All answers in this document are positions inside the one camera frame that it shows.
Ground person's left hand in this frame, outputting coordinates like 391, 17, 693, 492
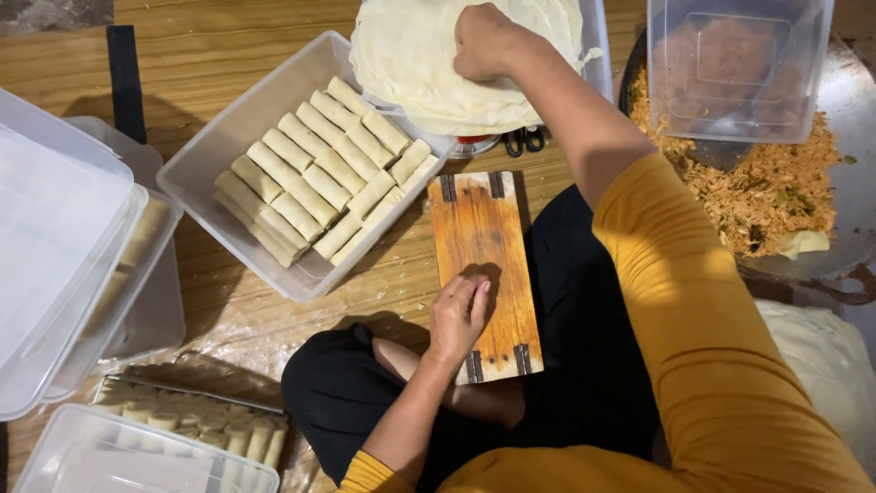
428, 274, 493, 368

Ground person's right hand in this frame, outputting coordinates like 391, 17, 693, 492
452, 3, 543, 83

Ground stack of pale round wrappers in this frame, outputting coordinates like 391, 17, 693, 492
349, 0, 605, 137

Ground wooden rolling board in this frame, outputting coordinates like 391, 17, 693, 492
426, 170, 546, 386

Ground small metal bowl red lid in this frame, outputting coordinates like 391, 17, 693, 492
448, 134, 502, 160

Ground person's black trousers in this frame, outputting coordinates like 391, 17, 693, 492
281, 184, 661, 488

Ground clear plastic wrapper container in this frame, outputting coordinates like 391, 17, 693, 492
361, 0, 614, 132

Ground rows of rolled spring rolls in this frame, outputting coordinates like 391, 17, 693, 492
213, 76, 440, 268

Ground person's yellow shirt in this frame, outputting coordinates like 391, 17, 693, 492
337, 152, 876, 493

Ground clear plastic rectangular container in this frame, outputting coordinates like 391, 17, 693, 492
156, 30, 458, 304

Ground clear square plastic tub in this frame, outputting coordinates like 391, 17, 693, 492
646, 0, 836, 145

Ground metal tray of spring rolls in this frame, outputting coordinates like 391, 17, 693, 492
91, 374, 290, 473

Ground heap of shredded filling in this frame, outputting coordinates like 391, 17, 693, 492
628, 67, 841, 259

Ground pale wrapper scrap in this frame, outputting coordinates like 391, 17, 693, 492
776, 230, 832, 261

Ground black tape strip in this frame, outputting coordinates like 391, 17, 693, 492
105, 25, 149, 145

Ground white cloth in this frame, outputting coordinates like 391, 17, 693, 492
753, 298, 876, 482

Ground clear plastic lid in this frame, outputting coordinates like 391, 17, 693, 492
12, 403, 282, 493

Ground large metal wok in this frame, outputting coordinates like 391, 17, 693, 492
618, 27, 876, 283

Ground stack of clear plastic boxes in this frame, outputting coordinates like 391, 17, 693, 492
0, 88, 187, 423

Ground black handled scissors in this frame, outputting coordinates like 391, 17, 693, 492
502, 126, 547, 158

